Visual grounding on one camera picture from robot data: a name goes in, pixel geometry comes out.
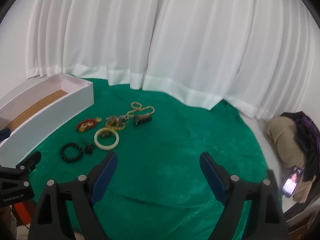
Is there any black bead bracelet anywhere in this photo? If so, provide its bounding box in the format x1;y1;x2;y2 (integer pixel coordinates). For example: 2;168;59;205
60;142;84;164

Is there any dark green pendant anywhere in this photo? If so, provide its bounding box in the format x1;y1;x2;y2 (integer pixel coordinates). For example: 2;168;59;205
84;144;95;155

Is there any red bead bracelet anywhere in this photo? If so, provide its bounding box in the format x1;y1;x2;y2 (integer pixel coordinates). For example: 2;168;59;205
75;116;103;133

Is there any cream jade bangle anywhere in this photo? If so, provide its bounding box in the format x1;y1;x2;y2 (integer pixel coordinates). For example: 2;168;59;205
94;127;120;151

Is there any gold bangle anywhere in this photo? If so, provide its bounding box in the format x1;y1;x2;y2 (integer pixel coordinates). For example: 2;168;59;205
105;120;126;131

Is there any ornate metal pendant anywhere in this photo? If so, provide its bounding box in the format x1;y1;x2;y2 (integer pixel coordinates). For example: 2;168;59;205
118;114;130;124

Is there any gold bead necklace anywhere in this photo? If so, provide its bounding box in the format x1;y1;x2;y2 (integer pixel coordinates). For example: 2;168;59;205
124;101;156;121

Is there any orange red object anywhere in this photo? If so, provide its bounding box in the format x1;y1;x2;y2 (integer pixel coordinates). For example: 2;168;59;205
12;200;36;225

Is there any white cardboard box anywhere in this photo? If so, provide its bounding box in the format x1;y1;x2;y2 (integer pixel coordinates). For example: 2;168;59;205
1;74;94;167

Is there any smartphone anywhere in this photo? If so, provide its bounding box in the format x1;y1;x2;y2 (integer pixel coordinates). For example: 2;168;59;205
281;166;303;198

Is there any dark purple clothing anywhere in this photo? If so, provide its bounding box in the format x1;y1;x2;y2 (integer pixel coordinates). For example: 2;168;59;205
281;111;319;181

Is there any green cloth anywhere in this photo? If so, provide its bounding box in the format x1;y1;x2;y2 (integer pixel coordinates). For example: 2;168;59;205
31;79;267;239

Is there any white curtain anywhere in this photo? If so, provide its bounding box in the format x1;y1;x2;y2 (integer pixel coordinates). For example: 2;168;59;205
25;0;319;120

